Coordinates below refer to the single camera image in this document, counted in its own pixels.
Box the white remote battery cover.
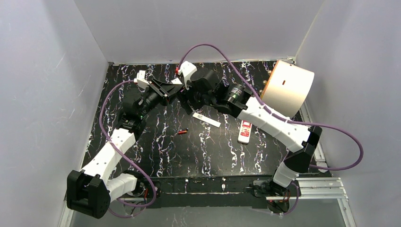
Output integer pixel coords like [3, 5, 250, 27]
[192, 113, 221, 128]

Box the red and white remote control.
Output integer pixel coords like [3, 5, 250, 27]
[237, 120, 252, 144]

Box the long white remote control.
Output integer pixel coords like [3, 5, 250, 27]
[171, 78, 182, 85]

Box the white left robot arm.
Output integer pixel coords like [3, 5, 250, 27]
[66, 79, 184, 218]

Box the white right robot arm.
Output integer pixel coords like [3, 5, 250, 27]
[178, 69, 322, 188]

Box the red AAA battery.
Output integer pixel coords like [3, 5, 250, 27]
[177, 129, 188, 135]

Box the white round stool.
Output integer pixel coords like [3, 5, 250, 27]
[260, 60, 315, 118]

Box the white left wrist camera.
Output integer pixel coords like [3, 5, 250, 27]
[134, 70, 149, 89]

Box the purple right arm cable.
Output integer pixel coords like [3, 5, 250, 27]
[177, 43, 365, 217]

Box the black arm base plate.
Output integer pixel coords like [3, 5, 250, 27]
[123, 175, 301, 212]

